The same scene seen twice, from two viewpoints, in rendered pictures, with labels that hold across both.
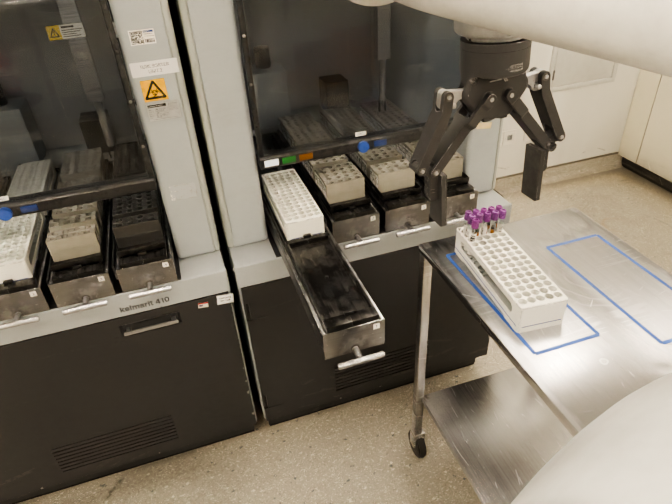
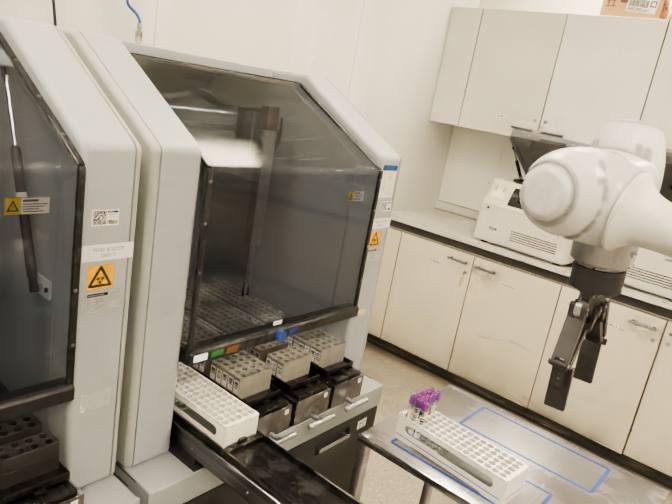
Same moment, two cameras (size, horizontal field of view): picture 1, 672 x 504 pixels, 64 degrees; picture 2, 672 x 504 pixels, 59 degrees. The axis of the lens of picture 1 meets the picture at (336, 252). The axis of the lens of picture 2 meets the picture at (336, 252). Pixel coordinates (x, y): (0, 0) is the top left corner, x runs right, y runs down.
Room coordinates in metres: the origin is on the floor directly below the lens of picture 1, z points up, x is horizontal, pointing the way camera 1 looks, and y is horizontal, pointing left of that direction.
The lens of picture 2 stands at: (0.13, 0.65, 1.59)
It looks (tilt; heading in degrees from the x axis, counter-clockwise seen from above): 15 degrees down; 324
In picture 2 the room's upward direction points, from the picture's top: 10 degrees clockwise
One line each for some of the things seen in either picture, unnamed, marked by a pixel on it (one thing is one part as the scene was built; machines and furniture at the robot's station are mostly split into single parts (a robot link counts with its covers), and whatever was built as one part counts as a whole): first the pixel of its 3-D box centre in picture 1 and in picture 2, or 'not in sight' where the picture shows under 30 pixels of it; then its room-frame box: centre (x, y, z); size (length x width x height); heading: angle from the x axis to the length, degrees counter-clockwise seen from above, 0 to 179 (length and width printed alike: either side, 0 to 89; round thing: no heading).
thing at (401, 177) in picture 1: (395, 179); (294, 367); (1.36, -0.18, 0.85); 0.12 x 0.02 x 0.06; 106
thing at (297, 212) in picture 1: (291, 203); (200, 403); (1.28, 0.11, 0.83); 0.30 x 0.10 x 0.06; 16
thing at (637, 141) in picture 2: not in sight; (618, 175); (0.60, -0.17, 1.54); 0.13 x 0.11 x 0.16; 102
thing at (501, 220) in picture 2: not in sight; (551, 195); (2.22, -2.32, 1.22); 0.62 x 0.56 x 0.64; 105
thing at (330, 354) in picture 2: (443, 169); (330, 354); (1.40, -0.33, 0.85); 0.12 x 0.02 x 0.06; 105
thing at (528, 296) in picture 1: (505, 271); (458, 450); (0.90, -0.36, 0.85); 0.30 x 0.10 x 0.06; 11
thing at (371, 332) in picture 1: (311, 254); (248, 461); (1.11, 0.06, 0.78); 0.73 x 0.14 x 0.09; 16
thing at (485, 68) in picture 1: (493, 77); (593, 293); (0.60, -0.19, 1.36); 0.08 x 0.07 x 0.09; 107
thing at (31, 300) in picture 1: (31, 234); not in sight; (1.29, 0.86, 0.78); 0.73 x 0.14 x 0.09; 16
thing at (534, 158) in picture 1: (532, 172); (587, 361); (0.61, -0.26, 1.23); 0.03 x 0.01 x 0.07; 17
